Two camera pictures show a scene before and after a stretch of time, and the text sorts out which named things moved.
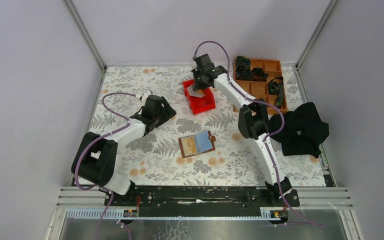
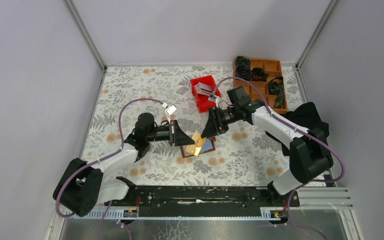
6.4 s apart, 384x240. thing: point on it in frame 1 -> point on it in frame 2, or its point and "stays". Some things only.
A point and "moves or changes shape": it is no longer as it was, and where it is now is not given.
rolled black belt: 258,74 stays
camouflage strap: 276,87 stays
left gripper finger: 166,112 -> 180,138
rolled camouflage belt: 243,71 stays
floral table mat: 176,126 stays
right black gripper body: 199,82 -> 225,117
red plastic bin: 200,104 moves or changes shape
